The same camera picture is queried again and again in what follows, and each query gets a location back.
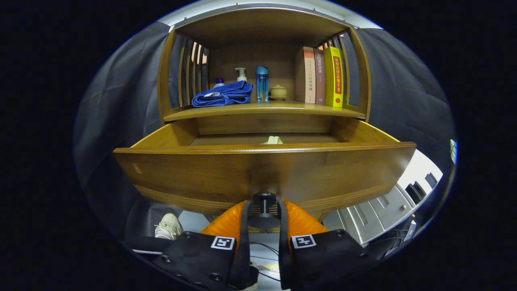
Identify beige orange book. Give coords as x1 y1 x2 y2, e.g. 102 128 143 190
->
294 46 316 104

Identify wooden drawer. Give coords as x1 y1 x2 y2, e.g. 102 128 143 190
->
113 119 416 230

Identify brown book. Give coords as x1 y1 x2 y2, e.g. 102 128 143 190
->
314 48 327 105

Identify wooden countertop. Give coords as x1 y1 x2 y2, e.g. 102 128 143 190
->
164 99 367 122

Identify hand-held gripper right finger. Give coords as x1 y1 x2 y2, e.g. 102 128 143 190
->
277 198 369 291

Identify pale yellow lidded teacup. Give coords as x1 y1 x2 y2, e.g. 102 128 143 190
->
269 84 288 101

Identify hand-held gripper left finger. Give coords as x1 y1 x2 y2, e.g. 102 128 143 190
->
161 198 260 291

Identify blue glass bottle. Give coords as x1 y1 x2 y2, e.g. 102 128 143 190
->
256 65 269 103

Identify blue folded towel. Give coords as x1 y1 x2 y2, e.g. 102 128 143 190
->
191 80 254 108

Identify yellow book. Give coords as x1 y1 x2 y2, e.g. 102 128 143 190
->
324 46 345 108

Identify beige sneaker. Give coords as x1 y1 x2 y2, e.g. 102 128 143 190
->
155 213 184 240

